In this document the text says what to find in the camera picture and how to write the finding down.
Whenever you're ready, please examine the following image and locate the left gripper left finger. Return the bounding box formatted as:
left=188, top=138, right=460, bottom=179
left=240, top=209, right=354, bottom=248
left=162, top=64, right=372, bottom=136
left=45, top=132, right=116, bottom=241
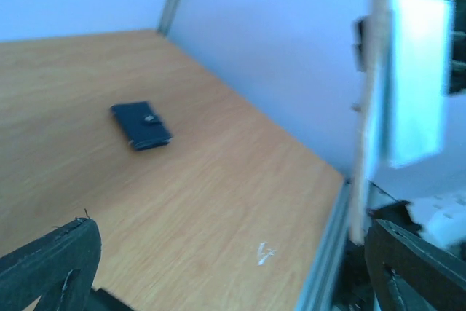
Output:
left=1, top=218, right=101, bottom=310

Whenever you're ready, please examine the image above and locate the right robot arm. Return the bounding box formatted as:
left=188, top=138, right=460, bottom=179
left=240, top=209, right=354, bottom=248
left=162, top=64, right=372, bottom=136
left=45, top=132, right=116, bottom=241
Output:
left=349, top=0, right=465, bottom=248

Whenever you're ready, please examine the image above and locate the dark blue wallet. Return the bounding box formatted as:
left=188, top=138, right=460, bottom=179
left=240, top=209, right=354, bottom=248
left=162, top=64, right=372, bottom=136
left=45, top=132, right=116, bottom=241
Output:
left=110, top=101, right=172, bottom=151

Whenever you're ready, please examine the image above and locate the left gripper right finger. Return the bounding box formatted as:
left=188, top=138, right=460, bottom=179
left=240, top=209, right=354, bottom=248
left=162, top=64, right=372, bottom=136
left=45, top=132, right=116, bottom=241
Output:
left=364, top=219, right=465, bottom=311

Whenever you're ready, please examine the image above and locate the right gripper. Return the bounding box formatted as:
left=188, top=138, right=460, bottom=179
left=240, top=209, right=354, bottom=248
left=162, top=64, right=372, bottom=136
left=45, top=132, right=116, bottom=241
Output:
left=351, top=0, right=466, bottom=95

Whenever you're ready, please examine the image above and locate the beige card holder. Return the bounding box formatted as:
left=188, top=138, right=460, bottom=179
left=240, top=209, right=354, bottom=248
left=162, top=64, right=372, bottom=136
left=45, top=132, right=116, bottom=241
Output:
left=347, top=0, right=457, bottom=246

